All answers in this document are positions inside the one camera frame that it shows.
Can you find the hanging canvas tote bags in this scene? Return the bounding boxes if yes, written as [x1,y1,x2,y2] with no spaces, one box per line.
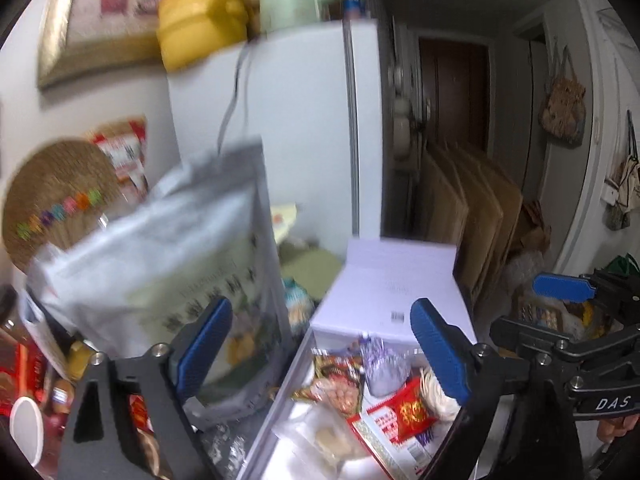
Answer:
[604,110,639,232]

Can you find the white rope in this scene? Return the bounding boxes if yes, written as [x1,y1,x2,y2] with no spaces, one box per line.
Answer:
[416,365,462,424]

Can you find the round woven straw mat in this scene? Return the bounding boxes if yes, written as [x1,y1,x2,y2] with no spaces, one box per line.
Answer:
[1,139,122,271]

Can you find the dark wooden door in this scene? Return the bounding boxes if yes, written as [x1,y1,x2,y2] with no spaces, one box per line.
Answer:
[419,37,491,152]

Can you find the brown cardboard sheets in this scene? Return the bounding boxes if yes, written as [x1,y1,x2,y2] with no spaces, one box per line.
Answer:
[411,142,523,310]

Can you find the red snack packet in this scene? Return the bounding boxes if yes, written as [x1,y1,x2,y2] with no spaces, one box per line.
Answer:
[367,377,437,444]

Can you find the hanging patterned tote bag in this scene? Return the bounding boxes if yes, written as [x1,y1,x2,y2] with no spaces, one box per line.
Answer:
[539,40,586,148]

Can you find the purple sachet with tassel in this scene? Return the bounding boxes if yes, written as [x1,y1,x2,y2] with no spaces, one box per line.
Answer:
[359,336,411,398]

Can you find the person's right hand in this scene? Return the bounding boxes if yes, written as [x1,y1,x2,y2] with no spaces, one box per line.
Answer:
[597,414,639,443]

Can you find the black power cable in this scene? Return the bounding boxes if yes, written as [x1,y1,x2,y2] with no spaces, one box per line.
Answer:
[216,41,256,156]

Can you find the yellow pot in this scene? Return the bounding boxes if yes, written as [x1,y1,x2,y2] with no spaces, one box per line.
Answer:
[156,0,250,73]

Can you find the white refrigerator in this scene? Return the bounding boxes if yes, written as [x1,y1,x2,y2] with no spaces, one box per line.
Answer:
[168,20,384,256]

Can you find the gold framed flower picture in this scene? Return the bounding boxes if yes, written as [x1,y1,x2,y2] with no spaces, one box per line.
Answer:
[37,0,160,90]

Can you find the silver tea pouch bag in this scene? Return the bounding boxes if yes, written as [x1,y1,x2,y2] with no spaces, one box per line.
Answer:
[20,141,292,429]

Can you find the green bag on floor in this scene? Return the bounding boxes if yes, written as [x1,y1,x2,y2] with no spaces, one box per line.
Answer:
[603,254,640,278]

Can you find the red white packet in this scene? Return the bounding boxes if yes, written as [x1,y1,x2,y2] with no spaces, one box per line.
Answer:
[348,399,437,480]

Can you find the white open gift box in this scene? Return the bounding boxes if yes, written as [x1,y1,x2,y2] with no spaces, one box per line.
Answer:
[239,238,475,479]

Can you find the pink paper cups stack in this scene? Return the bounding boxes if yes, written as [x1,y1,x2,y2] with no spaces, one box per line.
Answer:
[10,396,44,467]

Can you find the cereal snack bag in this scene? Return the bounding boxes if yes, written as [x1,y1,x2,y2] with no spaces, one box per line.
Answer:
[291,349,364,418]

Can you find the clear bag with yellow item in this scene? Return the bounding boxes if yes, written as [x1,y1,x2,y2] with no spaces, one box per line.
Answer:
[272,403,370,479]

